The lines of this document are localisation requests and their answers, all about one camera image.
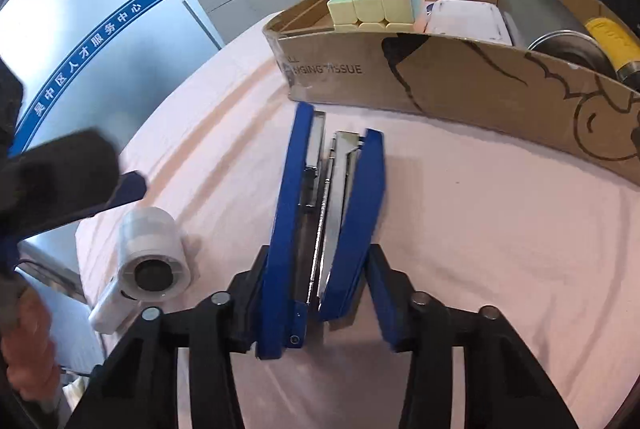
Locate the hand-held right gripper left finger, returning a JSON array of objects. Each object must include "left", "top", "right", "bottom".
[{"left": 65, "top": 245, "right": 273, "bottom": 429}]

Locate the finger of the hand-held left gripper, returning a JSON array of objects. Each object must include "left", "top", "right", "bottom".
[{"left": 90, "top": 170, "right": 148, "bottom": 216}]

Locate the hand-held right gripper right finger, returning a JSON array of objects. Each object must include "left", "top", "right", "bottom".
[{"left": 367, "top": 243, "right": 581, "bottom": 429}]

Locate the blue stapler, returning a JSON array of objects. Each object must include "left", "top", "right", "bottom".
[{"left": 255, "top": 102, "right": 387, "bottom": 360}]

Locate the brown cardboard box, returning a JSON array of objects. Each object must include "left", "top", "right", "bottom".
[{"left": 262, "top": 0, "right": 640, "bottom": 186}]

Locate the colourful board game box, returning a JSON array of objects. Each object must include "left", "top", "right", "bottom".
[{"left": 424, "top": 0, "right": 515, "bottom": 47}]

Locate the pastel puzzle cube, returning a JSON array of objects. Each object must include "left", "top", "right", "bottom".
[{"left": 327, "top": 0, "right": 427, "bottom": 32}]

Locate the silver metal tin can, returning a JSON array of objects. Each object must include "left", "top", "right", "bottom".
[{"left": 496, "top": 0, "right": 618, "bottom": 77}]

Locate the yellow canister with black lid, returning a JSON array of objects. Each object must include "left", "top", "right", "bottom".
[{"left": 585, "top": 16, "right": 640, "bottom": 90}]

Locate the person's left hand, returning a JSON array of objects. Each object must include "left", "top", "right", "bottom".
[{"left": 0, "top": 291, "right": 53, "bottom": 405}]

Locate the white tape dispenser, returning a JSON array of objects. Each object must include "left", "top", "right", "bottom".
[{"left": 89, "top": 206, "right": 193, "bottom": 334}]

